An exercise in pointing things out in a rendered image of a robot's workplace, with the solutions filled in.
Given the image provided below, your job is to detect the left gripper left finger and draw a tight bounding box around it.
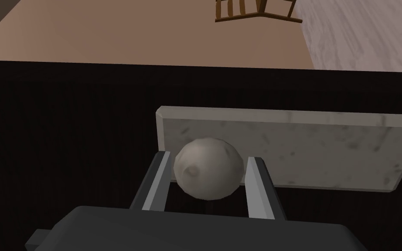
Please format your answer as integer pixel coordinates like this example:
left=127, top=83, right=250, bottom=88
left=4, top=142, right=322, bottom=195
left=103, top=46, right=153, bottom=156
left=129, top=150, right=171, bottom=212

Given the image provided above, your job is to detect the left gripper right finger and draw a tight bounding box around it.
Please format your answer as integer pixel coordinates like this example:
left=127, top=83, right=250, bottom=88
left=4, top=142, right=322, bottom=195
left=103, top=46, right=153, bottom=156
left=244, top=156, right=287, bottom=221

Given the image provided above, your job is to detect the grey ball knob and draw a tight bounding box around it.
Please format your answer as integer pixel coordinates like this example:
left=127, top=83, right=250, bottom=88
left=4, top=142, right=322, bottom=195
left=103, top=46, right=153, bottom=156
left=173, top=137, right=245, bottom=201

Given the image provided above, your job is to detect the grey marble drawer front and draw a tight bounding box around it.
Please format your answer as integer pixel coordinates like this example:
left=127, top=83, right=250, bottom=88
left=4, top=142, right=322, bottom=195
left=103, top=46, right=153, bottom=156
left=155, top=106, right=402, bottom=193

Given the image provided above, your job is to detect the brown wooden chair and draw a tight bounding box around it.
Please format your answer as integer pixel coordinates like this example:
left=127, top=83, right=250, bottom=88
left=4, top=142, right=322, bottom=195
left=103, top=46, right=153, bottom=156
left=215, top=0, right=303, bottom=24

